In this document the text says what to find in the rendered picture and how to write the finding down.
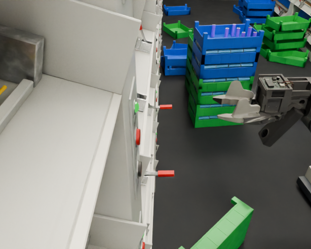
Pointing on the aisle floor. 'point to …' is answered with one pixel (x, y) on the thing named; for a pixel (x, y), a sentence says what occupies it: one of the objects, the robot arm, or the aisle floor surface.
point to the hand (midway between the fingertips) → (219, 109)
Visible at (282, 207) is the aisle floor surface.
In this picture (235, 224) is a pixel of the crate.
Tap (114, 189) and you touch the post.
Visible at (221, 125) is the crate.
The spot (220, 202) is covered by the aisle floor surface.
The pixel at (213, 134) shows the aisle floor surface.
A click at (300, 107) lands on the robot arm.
